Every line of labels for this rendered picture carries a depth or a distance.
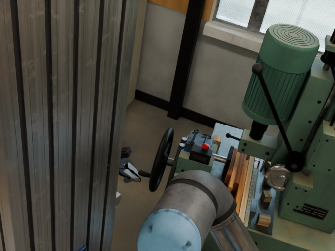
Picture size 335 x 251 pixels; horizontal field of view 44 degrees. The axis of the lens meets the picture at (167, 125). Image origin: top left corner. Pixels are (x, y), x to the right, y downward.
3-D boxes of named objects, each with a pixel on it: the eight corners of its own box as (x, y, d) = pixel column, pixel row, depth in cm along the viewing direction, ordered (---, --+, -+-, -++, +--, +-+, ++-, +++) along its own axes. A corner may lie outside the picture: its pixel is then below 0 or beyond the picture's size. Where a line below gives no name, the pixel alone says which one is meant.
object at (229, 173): (230, 156, 176) (233, 147, 173) (234, 157, 176) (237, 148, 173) (224, 183, 163) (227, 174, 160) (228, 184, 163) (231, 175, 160)
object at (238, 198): (247, 136, 189) (250, 130, 186) (251, 138, 188) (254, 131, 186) (225, 246, 140) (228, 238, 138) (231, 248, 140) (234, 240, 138)
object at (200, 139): (188, 137, 172) (191, 127, 169) (214, 145, 171) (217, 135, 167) (181, 157, 162) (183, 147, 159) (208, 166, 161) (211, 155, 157)
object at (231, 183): (234, 160, 175) (237, 150, 171) (237, 161, 175) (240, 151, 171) (225, 196, 158) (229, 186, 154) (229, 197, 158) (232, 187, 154)
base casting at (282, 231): (206, 156, 203) (210, 141, 197) (324, 191, 196) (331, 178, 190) (183, 225, 168) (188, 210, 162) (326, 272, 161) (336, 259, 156)
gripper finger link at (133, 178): (134, 186, 180) (117, 173, 178) (142, 180, 176) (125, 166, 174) (131, 190, 177) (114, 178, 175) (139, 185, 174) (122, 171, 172)
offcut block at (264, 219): (256, 224, 163) (259, 219, 161) (256, 217, 165) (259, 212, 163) (268, 226, 163) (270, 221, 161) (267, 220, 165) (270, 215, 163)
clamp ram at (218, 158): (211, 157, 173) (216, 141, 168) (229, 163, 172) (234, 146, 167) (207, 171, 166) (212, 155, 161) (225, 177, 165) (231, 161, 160)
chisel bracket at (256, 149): (238, 144, 170) (244, 128, 165) (271, 154, 168) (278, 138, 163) (235, 155, 164) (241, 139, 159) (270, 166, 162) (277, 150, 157)
